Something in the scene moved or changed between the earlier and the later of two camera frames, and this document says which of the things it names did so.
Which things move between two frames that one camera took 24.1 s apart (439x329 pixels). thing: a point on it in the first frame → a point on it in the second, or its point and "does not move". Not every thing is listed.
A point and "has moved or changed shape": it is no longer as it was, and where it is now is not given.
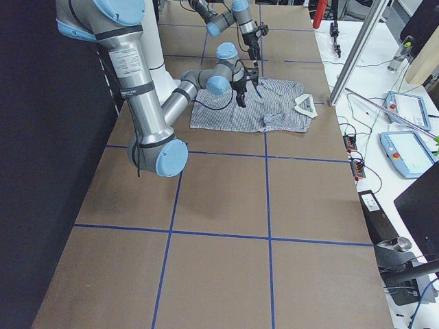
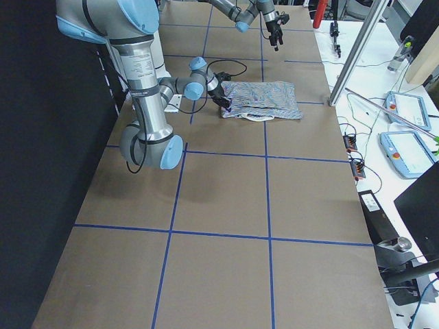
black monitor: [418, 207] does not move
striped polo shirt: [285, 106] has moved or changed shape
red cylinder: [321, 9] does not move
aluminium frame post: [374, 20] does not move
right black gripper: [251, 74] → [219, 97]
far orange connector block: [350, 142] does not move
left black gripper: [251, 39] → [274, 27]
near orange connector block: [357, 169] does not move
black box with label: [380, 229] does not move
